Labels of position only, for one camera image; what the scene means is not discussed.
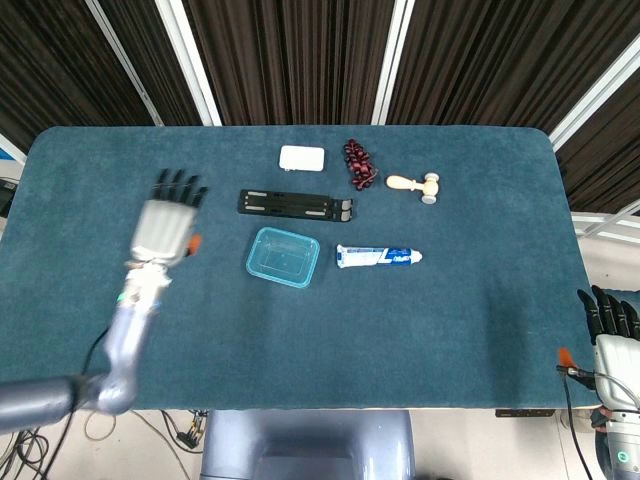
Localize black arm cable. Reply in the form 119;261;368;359
44;324;111;480
558;369;595;480

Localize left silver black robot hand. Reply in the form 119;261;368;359
124;168;209;266

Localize white blue board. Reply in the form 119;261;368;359
0;133;27;165

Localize white rectangular box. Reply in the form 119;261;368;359
278;144;327;173

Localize white frame post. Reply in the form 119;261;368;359
370;0;416;126
548;44;640;151
154;0;223;126

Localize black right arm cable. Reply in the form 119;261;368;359
558;369;595;480

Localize black device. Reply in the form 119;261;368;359
0;174;19;217

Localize black floor cable bundle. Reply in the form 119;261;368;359
0;424;56;480

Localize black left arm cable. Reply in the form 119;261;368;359
44;324;111;480

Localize thin grey frame post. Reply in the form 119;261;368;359
84;0;165;126

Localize dark brown pleated curtain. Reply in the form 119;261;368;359
0;0;640;216

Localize teal table cloth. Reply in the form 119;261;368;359
0;124;601;411

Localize black folding stand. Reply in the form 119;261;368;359
236;188;354;223

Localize dark red grape bunch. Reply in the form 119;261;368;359
342;138;377;191

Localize white blue toothpaste tube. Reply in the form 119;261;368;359
335;243;424;270

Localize clear plastic food container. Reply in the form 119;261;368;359
246;227;320;291

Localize small wooden mallet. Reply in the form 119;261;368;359
385;171;441;206

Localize black yellow plug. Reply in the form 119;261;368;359
177;409;207;451

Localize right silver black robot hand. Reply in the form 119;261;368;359
557;284;640;411

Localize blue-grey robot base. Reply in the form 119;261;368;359
199;409;417;480

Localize black table edge bracket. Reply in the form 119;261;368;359
494;408;556;419

